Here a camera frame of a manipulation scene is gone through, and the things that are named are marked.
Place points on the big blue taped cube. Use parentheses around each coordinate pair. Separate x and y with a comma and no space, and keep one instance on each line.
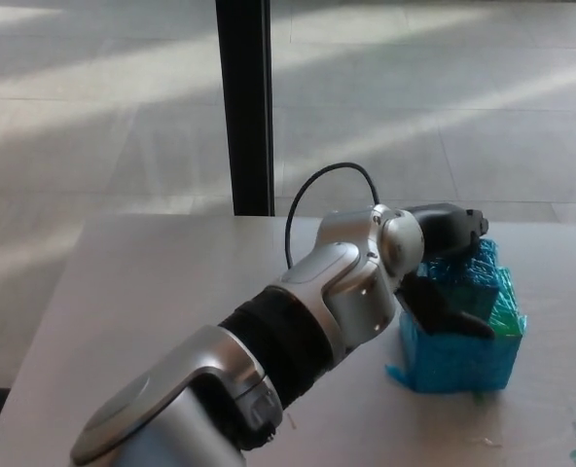
(458,362)

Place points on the small blue taped cube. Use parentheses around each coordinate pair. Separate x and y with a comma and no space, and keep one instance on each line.
(458,275)

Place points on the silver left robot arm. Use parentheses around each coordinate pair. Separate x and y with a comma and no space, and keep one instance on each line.
(288,340)

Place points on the black window frame post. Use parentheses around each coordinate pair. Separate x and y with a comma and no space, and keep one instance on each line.
(246,107)

